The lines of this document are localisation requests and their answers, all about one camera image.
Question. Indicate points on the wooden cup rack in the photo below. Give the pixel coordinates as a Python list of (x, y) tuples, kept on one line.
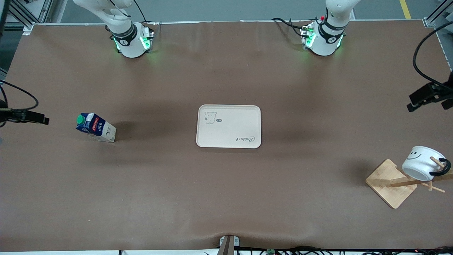
[(387, 184)]

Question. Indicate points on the brown table cover mat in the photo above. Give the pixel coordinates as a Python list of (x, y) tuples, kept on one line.
[(141, 194)]

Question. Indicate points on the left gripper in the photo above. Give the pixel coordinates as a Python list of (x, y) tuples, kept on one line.
[(438, 90)]

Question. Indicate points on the aluminium frame profile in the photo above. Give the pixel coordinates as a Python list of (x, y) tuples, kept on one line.
[(21, 16), (435, 17)]

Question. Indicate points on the beige plastic tray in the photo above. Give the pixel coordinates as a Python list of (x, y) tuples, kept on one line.
[(233, 131)]

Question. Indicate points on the blue milk carton green cap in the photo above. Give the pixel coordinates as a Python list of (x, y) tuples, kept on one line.
[(97, 128)]

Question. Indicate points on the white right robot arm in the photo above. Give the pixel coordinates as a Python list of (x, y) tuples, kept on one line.
[(128, 39)]

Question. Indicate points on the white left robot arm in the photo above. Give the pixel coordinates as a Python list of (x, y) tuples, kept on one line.
[(327, 39)]

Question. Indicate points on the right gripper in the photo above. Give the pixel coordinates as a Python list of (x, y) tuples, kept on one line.
[(18, 115)]

